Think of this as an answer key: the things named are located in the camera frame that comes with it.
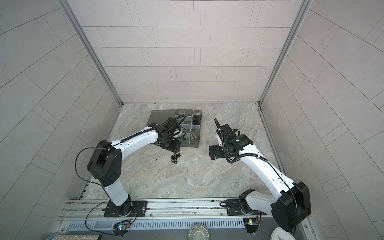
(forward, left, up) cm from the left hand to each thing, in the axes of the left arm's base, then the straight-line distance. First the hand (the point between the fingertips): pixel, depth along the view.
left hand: (180, 147), depth 87 cm
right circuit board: (-36, -35, -5) cm, 51 cm away
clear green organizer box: (+17, -6, -2) cm, 18 cm away
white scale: (-39, -46, -2) cm, 60 cm away
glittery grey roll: (-41, +40, 0) cm, 57 cm away
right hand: (-6, -20, +6) cm, 22 cm away
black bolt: (+24, -9, -5) cm, 26 cm away
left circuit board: (-37, +23, -1) cm, 43 cm away
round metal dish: (-39, -11, -4) cm, 40 cm away
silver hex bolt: (+9, -6, -4) cm, 12 cm away
